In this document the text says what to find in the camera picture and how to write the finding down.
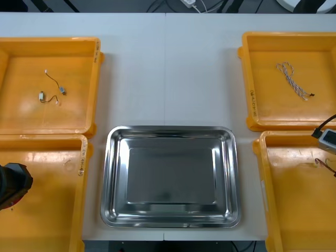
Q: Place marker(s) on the white round object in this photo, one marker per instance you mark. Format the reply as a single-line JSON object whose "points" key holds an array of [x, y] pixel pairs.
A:
{"points": [[315, 6]]}

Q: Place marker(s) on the white power adapter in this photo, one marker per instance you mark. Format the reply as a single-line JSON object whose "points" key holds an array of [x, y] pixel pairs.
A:
{"points": [[187, 2]]}

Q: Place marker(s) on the yellow-orange plastic bin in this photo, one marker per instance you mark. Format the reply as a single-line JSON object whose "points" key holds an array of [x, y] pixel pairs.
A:
{"points": [[26, 118], [302, 210], [52, 210], [262, 78]]}

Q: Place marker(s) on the steel tray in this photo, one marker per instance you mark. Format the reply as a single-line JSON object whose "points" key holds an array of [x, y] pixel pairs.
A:
{"points": [[170, 176]]}

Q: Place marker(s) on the solenoid with blue label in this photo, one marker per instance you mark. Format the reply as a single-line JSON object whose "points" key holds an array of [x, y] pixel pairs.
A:
{"points": [[62, 90]]}

